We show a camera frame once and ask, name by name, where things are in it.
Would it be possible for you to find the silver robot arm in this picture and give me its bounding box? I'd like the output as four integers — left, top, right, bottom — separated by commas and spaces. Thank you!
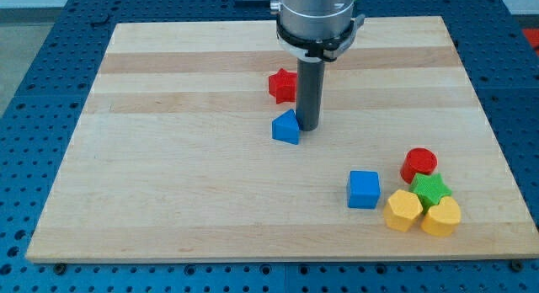
269, 0, 366, 131

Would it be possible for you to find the yellow hexagon block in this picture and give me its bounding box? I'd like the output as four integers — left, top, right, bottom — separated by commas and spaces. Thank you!
382, 189, 423, 232

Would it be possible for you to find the red cylinder block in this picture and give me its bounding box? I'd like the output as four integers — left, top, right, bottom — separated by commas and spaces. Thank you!
400, 147, 438, 184

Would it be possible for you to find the blue triangle block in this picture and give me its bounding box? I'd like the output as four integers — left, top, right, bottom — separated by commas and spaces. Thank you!
271, 109, 300, 145

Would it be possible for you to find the yellow heart block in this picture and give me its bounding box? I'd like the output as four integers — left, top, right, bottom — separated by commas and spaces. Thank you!
420, 196, 462, 237

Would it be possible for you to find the wooden board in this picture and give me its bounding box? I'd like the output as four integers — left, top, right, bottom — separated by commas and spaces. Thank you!
26, 17, 538, 264

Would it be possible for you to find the red star block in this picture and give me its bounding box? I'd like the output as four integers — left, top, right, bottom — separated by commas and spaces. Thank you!
268, 68, 297, 104

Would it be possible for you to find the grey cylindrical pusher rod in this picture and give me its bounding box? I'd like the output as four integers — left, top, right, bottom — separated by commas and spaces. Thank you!
296, 60, 325, 131

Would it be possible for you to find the green star block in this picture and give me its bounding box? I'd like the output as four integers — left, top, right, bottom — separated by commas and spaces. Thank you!
409, 173, 452, 214

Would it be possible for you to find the blue cube block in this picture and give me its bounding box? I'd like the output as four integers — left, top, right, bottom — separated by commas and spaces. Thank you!
346, 170, 381, 209

